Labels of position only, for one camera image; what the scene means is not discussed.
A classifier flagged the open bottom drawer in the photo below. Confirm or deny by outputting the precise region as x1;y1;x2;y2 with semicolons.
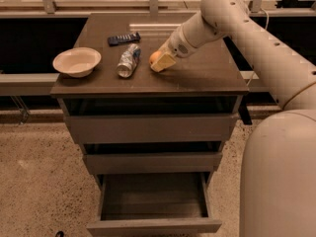
87;173;221;237

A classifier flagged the metal window railing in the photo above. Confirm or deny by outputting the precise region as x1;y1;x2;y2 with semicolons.
0;0;316;18

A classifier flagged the middle drawer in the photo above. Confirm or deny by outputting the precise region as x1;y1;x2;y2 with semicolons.
83;152;222;175

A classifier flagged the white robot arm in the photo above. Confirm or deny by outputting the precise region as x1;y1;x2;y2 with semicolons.
149;0;316;237

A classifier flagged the white bowl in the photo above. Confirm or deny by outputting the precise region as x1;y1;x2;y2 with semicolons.
52;47;102;78

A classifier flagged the top drawer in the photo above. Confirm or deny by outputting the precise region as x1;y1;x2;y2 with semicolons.
65;115;238;144

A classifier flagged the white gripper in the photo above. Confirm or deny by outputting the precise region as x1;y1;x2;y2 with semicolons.
150;26;197;72

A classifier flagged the dark blue snack bar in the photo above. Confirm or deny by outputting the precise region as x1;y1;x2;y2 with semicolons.
108;33;141;46

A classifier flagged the crushed silver can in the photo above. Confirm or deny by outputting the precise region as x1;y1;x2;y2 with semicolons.
117;43;141;78

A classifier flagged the dark brown drawer cabinet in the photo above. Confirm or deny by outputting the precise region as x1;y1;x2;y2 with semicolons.
49;12;250;237

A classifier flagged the orange fruit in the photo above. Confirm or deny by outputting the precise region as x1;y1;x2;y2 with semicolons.
149;50;161;65

